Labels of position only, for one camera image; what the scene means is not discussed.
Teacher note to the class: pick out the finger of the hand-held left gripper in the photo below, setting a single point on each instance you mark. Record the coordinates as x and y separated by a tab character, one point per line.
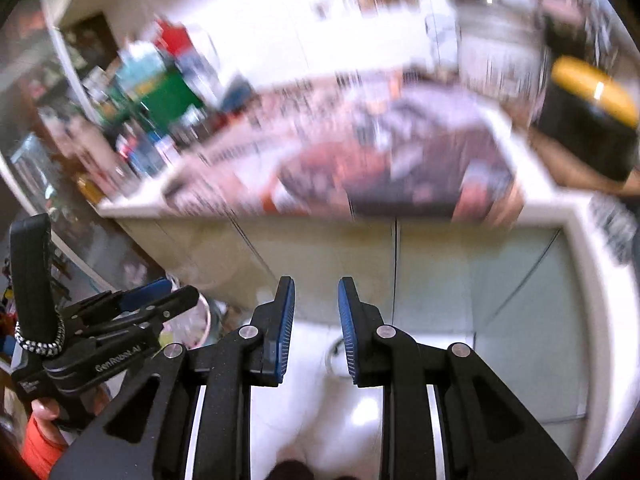
175	302
145	292

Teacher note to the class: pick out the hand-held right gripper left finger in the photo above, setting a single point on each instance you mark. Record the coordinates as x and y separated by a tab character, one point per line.
284	330

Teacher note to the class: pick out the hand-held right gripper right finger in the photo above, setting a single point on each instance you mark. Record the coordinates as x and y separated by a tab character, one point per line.
348	330

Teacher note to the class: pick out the bag-lined waste bin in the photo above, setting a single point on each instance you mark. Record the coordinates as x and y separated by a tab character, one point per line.
202	322

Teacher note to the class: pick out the person's left forearm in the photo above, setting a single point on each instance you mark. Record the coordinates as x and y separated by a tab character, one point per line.
42	447

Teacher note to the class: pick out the person's left hand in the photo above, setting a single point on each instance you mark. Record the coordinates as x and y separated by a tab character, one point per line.
46	410

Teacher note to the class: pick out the text newspaper sheet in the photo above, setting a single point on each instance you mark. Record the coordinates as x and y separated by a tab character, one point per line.
225	185

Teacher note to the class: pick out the colour photo newspaper sheet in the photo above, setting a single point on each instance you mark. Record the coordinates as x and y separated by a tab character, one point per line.
400	180

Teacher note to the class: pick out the green metal box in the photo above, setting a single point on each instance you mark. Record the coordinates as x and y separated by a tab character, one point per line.
165	97

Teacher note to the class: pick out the blue plastic basin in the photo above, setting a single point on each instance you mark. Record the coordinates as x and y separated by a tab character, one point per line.
237	95

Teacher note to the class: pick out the teal tissue pack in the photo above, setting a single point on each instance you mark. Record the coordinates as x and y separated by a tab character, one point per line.
142	70

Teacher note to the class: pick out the grey newspaper sheet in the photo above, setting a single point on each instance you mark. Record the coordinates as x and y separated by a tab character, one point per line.
425	110

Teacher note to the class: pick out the vintage print paper sheet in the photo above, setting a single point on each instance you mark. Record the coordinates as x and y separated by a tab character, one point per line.
300	97

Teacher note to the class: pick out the red plastic jar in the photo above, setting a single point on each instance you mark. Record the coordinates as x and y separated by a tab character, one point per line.
172	40

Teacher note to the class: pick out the grey cloth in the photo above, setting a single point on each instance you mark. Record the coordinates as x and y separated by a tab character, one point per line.
615	227

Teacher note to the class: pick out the black pot with yellow lid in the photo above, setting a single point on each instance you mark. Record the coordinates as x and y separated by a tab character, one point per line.
585	115

